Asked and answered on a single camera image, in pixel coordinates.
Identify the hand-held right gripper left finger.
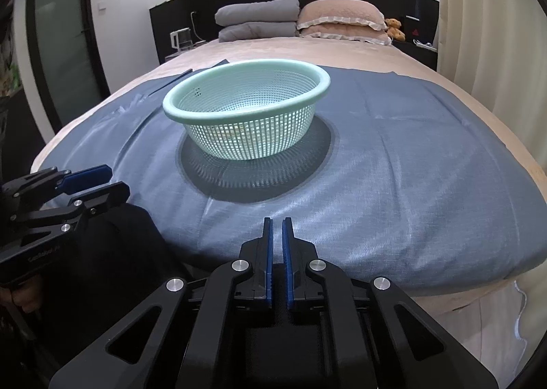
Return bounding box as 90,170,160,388
49,218,275,389

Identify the black clothing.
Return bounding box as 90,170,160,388
40,204,195,375

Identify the mint green plastic basket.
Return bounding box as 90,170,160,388
162,59,332,161

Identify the blue cloth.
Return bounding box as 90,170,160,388
30,57,547,301

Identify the person's left hand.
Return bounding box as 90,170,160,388
0,278,46,315

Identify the cream curtain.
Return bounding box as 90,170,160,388
435,0,547,151

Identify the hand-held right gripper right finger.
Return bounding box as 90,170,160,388
281,217,499,389

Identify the black nightstand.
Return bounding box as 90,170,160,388
392,39,439,72

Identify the brown teddy bear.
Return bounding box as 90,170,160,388
384,17,406,41

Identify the pink frilled pillow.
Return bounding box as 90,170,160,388
296,23,393,47
296,0,386,33

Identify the frosted glass door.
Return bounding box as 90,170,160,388
26,0,112,130

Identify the bed with pink blanket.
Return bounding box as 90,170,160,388
30,35,547,318

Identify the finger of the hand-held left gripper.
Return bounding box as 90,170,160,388
2,165,113,207
12,181,131,236

